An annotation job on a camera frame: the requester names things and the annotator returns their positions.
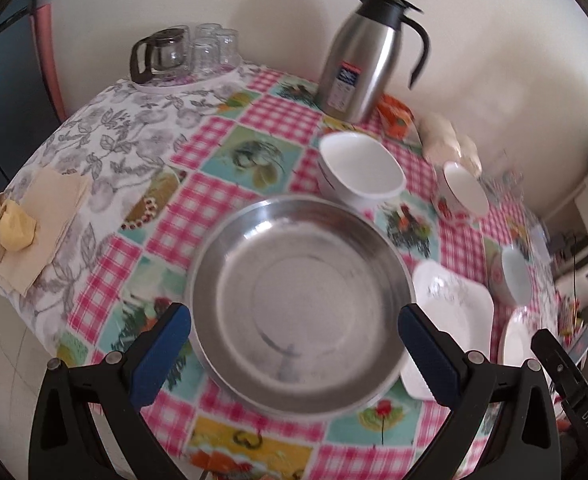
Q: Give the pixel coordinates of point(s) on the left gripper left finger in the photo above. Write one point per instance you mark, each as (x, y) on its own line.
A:
(65, 444)

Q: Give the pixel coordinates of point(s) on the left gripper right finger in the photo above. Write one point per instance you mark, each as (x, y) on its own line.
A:
(523, 443)

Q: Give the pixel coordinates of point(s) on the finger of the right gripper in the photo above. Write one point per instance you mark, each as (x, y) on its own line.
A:
(567, 379)

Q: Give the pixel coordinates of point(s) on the floral rimmed white plate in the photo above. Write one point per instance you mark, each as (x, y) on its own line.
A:
(521, 325)

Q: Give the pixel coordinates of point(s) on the strawberry pattern bowl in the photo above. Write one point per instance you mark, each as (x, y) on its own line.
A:
(459, 198)

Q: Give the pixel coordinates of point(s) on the large steel plate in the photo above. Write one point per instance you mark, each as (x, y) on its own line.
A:
(295, 303)

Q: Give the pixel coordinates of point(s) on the white square bowl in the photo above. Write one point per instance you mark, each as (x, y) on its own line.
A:
(357, 171)

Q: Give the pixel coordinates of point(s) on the light blue bowl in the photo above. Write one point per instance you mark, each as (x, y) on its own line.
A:
(509, 278)

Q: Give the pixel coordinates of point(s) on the white square plate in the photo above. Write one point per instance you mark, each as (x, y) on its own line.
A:
(458, 306)

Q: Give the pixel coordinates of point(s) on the yellow crumpled cloth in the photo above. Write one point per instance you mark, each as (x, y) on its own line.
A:
(17, 227)

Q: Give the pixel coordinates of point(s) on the clear glass mug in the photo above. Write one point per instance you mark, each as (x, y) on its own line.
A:
(502, 179)

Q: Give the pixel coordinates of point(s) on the beige folded cloth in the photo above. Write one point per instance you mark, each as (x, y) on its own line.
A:
(53, 200)

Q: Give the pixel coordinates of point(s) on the bag of white buns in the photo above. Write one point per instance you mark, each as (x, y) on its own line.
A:
(441, 143)

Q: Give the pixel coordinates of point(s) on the grey floral tablecloth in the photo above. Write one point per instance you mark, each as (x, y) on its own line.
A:
(122, 139)

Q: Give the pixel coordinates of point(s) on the orange snack packet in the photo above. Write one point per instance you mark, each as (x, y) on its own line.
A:
(398, 120)

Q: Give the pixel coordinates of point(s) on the checkered picture tablecloth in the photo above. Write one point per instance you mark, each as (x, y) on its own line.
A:
(261, 143)

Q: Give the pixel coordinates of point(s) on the white round tray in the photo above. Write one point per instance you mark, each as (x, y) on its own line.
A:
(180, 80)

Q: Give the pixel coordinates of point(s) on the glass coffee pot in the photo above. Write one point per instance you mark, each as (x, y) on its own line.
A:
(158, 53)

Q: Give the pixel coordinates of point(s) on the stainless thermos jug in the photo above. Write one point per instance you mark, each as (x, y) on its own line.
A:
(363, 56)

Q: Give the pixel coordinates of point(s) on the upturned drinking glass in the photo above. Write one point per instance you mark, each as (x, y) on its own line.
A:
(207, 30)
(228, 42)
(205, 57)

